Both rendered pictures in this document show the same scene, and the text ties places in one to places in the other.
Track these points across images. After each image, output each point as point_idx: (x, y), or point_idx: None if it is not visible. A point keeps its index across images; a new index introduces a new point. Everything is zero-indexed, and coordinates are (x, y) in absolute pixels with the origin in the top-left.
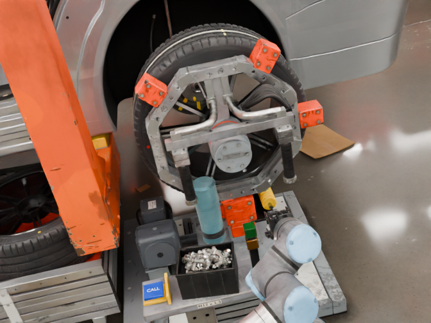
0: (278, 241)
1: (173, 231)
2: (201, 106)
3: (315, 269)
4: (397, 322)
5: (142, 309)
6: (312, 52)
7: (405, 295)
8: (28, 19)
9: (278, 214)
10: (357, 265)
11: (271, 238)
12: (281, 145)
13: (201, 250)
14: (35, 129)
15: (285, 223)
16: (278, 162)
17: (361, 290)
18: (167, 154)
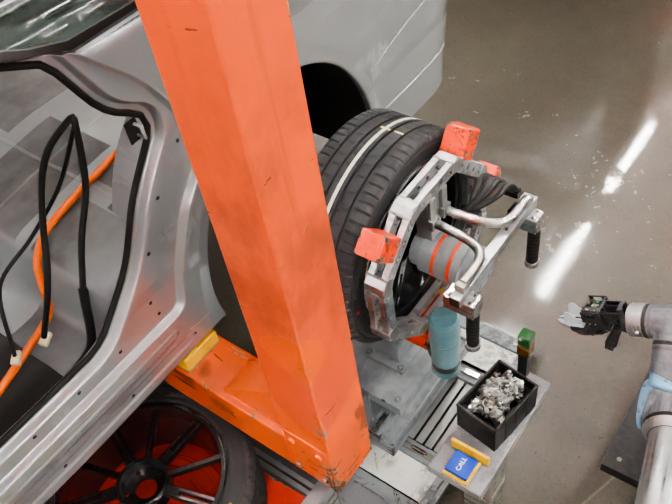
0: (666, 334)
1: (363, 390)
2: None
3: None
4: (578, 337)
5: (368, 500)
6: (392, 97)
7: (559, 308)
8: (323, 245)
9: (603, 307)
10: (490, 304)
11: (601, 333)
12: (534, 234)
13: (475, 389)
14: (317, 376)
15: (645, 313)
16: None
17: (520, 327)
18: None
